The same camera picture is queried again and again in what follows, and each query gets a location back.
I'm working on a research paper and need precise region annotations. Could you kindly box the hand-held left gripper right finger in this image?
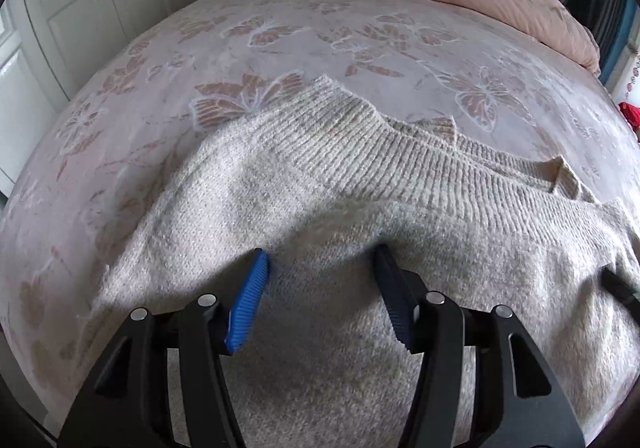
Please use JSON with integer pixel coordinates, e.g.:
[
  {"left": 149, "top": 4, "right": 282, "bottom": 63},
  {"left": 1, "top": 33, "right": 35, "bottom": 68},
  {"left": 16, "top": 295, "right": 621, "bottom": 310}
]
[{"left": 372, "top": 245, "right": 583, "bottom": 448}]

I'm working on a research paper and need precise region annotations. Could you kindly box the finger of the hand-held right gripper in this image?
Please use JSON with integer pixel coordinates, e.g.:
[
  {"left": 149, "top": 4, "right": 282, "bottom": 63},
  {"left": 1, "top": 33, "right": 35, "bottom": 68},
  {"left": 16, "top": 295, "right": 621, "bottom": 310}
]
[{"left": 600, "top": 268, "right": 640, "bottom": 311}]

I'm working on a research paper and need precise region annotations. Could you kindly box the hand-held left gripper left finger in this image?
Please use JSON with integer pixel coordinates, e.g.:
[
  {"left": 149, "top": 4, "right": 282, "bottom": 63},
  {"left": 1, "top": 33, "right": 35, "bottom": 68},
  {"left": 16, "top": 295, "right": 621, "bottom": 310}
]
[{"left": 57, "top": 249, "right": 270, "bottom": 448}]

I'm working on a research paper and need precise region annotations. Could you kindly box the cream sweater with black hearts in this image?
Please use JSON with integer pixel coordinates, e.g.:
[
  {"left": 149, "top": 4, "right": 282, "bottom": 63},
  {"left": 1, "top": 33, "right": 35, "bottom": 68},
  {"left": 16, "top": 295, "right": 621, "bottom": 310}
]
[{"left": 92, "top": 75, "right": 640, "bottom": 448}]

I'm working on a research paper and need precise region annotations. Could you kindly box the red plush item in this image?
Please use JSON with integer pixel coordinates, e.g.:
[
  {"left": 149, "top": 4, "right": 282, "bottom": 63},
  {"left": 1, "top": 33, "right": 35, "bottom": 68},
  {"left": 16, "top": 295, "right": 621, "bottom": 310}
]
[{"left": 619, "top": 102, "right": 640, "bottom": 131}]

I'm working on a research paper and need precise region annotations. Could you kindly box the bed with butterfly sheet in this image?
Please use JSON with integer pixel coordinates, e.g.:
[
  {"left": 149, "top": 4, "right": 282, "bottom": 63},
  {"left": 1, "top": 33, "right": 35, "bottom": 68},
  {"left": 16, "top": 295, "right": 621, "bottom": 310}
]
[{"left": 0, "top": 0, "right": 640, "bottom": 434}]

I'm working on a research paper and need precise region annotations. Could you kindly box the red dotted wall hanging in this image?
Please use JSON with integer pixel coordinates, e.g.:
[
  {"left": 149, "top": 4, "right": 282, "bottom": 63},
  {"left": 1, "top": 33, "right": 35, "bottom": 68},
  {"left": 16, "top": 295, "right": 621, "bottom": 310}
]
[{"left": 627, "top": 43, "right": 640, "bottom": 96}]

